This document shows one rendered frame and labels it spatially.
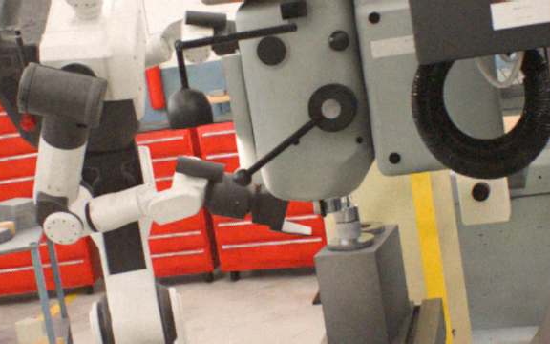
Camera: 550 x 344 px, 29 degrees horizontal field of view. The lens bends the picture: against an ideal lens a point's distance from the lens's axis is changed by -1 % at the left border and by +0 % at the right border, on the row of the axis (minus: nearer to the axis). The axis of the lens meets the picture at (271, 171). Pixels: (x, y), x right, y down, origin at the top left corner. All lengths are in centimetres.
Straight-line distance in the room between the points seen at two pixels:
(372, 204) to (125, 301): 136
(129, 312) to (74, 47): 58
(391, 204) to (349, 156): 187
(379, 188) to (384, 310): 148
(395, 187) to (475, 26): 219
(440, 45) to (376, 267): 77
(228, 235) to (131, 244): 420
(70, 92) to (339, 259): 59
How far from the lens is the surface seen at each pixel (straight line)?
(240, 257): 658
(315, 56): 159
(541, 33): 130
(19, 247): 450
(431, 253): 350
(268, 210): 212
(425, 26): 130
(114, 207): 216
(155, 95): 1110
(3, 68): 219
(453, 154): 142
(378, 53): 156
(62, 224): 216
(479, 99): 156
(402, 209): 348
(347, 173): 163
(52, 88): 202
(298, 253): 644
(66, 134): 205
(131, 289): 232
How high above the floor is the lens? 161
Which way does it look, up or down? 8 degrees down
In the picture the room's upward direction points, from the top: 9 degrees counter-clockwise
